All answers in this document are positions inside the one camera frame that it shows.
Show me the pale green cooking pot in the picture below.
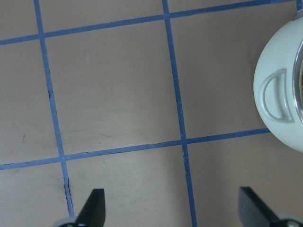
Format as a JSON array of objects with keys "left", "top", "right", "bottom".
[{"left": 253, "top": 10, "right": 303, "bottom": 152}]

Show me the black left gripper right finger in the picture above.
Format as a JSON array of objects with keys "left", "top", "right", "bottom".
[{"left": 238, "top": 187, "right": 280, "bottom": 227}]

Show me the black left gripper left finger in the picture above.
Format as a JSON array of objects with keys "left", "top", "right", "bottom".
[{"left": 75, "top": 189, "right": 106, "bottom": 227}]

